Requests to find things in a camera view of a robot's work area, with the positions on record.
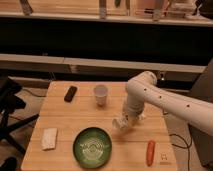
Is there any green ceramic bowl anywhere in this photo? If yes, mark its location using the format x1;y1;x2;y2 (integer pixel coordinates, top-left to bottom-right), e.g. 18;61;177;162
73;127;112;169

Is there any black office chair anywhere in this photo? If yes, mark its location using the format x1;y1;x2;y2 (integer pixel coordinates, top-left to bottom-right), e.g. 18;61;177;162
0;76;40;171

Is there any orange carrot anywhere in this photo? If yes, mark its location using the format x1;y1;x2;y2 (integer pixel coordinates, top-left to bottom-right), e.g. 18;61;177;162
146;140;155;166

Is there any black rectangular block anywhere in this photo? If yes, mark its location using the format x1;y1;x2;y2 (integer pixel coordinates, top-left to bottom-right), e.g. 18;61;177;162
64;86;77;102

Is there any white paper cup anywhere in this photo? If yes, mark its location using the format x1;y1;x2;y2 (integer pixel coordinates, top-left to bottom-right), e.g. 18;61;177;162
93;85;108;106

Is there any wooden table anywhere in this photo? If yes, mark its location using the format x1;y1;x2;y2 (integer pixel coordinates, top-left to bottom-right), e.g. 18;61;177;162
21;81;177;171

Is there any black cable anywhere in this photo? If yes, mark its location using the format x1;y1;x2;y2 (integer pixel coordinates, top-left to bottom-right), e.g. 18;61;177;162
169;133;193;171

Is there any white plastic bottle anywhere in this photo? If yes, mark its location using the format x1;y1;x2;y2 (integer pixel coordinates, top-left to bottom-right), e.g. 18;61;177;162
112;117;128;131

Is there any long grey shelf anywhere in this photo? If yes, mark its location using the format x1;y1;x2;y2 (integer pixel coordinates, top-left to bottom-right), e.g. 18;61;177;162
0;54;205;77

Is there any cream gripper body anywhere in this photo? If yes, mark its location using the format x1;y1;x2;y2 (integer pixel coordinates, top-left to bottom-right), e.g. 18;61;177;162
123;114;145;128

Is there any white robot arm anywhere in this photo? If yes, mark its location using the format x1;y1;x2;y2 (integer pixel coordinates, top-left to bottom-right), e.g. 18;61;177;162
123;71;213;136

